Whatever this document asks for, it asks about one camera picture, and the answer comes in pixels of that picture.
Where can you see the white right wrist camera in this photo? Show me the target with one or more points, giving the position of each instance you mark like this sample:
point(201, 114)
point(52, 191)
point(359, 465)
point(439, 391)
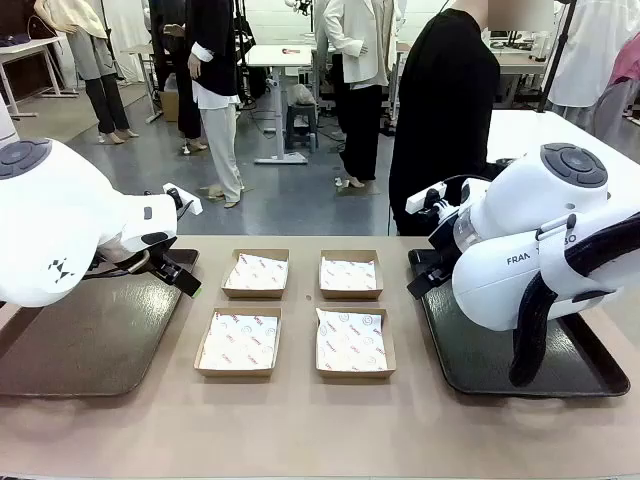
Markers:
point(422, 200)

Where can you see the dark brown plastic tray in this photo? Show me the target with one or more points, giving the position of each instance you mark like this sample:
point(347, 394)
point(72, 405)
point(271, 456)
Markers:
point(100, 340)

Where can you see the black plastic tray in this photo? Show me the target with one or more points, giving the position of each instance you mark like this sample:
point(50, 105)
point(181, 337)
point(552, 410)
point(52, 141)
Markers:
point(480, 360)

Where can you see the large white table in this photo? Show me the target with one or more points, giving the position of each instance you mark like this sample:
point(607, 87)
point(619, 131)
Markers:
point(550, 130)

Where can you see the clear plastic bag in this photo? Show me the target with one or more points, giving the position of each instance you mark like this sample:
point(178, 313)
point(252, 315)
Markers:
point(302, 95)

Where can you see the dark handbag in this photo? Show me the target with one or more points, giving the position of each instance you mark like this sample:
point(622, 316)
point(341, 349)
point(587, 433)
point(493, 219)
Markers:
point(41, 27)

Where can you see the grey plastic stool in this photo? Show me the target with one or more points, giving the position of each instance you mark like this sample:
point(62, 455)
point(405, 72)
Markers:
point(301, 125)

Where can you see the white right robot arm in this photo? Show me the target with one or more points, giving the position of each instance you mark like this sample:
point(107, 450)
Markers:
point(500, 280)

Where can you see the beige work table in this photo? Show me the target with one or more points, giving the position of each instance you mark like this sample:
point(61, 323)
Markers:
point(520, 62)

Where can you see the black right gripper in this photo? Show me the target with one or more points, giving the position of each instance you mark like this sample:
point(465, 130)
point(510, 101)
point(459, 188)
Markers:
point(444, 250)

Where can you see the person in black cardigan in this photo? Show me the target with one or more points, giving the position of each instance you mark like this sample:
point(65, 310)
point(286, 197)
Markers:
point(440, 125)

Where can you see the mannequin in dark clothes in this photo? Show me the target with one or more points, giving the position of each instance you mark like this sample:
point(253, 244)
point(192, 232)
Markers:
point(187, 110)

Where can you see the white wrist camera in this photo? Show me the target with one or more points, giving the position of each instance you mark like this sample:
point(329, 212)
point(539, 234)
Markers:
point(422, 200)
point(187, 200)

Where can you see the white standing desk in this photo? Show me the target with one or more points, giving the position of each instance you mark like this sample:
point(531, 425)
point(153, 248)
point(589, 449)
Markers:
point(277, 55)

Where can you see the white side table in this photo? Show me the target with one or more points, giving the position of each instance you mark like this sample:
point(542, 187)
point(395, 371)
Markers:
point(30, 47)

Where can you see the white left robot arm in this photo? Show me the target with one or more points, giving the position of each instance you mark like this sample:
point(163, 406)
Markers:
point(50, 225)

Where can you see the white hanging garment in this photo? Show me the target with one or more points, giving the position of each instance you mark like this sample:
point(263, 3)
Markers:
point(590, 50)

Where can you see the mannequin beige top grey shorts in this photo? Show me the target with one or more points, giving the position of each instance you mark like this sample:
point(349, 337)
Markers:
point(90, 55)

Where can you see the brown cardboard donut box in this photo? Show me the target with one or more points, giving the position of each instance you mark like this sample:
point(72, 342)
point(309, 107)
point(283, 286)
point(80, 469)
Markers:
point(350, 295)
point(235, 372)
point(355, 375)
point(255, 294)

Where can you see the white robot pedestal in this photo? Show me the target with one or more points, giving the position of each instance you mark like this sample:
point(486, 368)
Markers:
point(7, 122)

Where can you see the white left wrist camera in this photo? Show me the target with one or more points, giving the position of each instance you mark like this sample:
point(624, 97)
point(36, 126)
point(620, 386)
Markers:
point(187, 200)

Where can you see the brown cardboard carton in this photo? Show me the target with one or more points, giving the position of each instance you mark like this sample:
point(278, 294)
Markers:
point(169, 106)

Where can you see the pink hanging garment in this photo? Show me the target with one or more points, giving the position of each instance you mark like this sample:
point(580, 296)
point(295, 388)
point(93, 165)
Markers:
point(627, 60)

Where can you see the white printed paper liner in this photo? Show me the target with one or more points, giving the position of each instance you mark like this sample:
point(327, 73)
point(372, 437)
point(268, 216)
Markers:
point(347, 275)
point(257, 275)
point(240, 342)
point(350, 342)

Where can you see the black stand pole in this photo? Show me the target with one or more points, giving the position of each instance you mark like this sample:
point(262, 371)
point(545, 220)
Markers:
point(552, 75)

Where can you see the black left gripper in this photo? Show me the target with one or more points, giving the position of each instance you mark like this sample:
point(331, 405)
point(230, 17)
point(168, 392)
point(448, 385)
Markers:
point(162, 262)

